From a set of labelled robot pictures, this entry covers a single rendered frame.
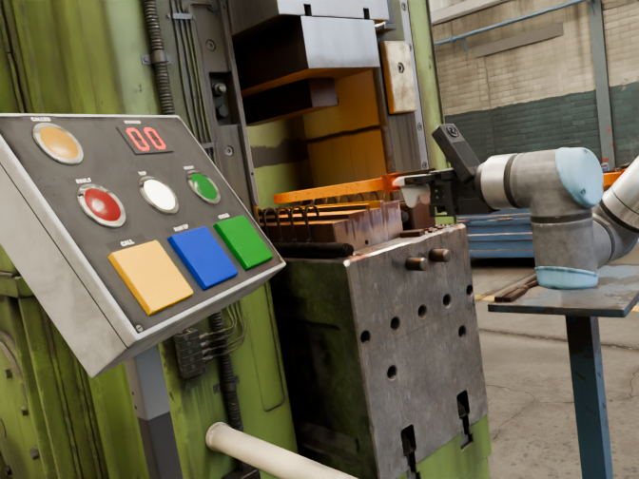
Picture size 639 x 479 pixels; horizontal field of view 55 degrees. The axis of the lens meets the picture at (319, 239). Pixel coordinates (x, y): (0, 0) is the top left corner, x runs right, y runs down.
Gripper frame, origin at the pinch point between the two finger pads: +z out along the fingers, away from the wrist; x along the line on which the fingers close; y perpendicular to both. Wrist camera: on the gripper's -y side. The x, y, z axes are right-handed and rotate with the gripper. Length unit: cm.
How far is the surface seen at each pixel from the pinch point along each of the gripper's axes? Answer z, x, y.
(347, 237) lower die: 7.5, -9.1, 9.8
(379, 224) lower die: 7.5, 0.5, 9.1
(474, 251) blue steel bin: 213, 332, 91
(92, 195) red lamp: -12, -65, -6
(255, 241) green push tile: -8.4, -42.2, 3.8
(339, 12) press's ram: 8.1, -2.3, -33.1
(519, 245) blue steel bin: 174, 337, 86
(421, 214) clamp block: 7.6, 14.4, 9.3
